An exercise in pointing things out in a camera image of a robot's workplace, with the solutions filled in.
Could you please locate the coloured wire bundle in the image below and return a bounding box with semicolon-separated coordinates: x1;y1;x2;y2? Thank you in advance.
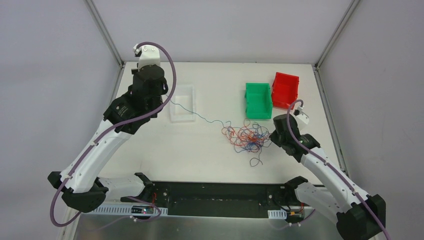
221;118;273;168

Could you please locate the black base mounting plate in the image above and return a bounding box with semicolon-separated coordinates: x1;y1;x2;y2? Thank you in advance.
120;177;306;219

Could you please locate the green plastic bin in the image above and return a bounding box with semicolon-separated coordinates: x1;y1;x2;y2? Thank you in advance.
244;82;273;120

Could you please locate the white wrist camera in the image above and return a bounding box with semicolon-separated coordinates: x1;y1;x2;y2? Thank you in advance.
293;105;310;129
132;44;161;70

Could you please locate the clear plastic bin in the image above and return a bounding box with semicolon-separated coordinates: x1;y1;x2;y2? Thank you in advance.
169;84;196;124

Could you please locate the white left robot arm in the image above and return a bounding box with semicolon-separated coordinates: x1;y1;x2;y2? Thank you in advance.
47;64;168;213

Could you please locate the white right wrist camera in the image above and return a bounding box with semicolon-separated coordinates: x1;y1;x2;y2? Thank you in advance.
293;105;310;129

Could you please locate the red plastic bin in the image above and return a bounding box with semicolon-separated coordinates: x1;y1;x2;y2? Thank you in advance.
271;72;300;109

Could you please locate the blue wire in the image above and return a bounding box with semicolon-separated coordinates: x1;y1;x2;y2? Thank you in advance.
169;100;229;127

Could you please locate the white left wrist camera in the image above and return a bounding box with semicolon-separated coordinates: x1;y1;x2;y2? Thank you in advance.
132;44;161;70

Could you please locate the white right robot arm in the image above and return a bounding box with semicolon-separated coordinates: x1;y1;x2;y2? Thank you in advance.
270;114;386;240

